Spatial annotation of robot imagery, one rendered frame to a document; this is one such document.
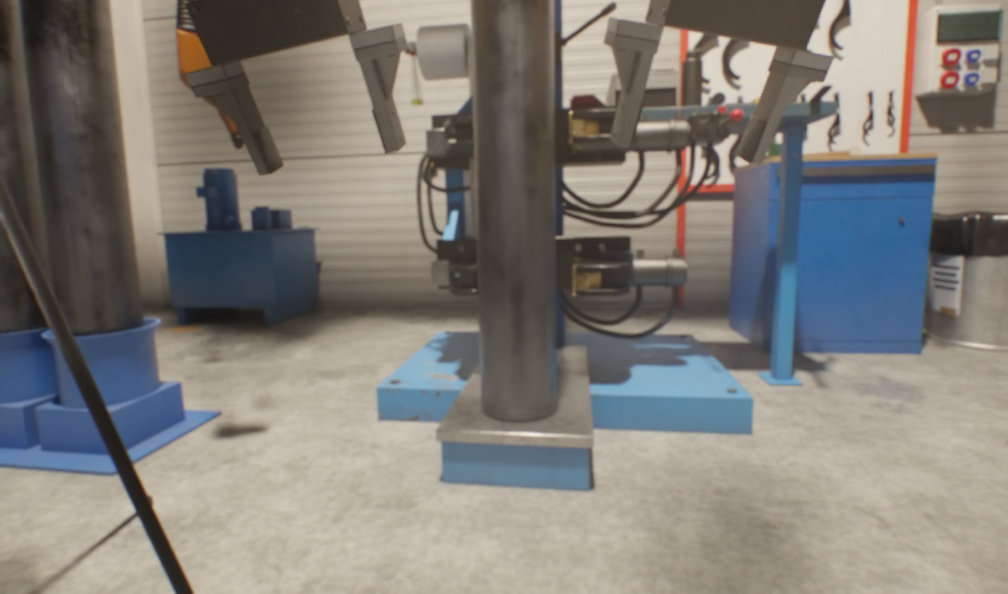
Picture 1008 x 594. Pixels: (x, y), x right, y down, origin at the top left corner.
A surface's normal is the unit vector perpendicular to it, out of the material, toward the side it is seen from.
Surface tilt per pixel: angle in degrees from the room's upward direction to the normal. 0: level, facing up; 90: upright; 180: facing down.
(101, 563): 0
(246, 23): 114
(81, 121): 90
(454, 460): 90
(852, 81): 90
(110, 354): 90
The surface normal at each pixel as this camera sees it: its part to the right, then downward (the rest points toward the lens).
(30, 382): 0.74, 0.07
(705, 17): 0.10, 0.51
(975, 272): -0.83, 0.14
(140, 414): 0.99, 0.00
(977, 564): -0.02, -0.99
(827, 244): -0.14, 0.13
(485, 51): -0.65, 0.11
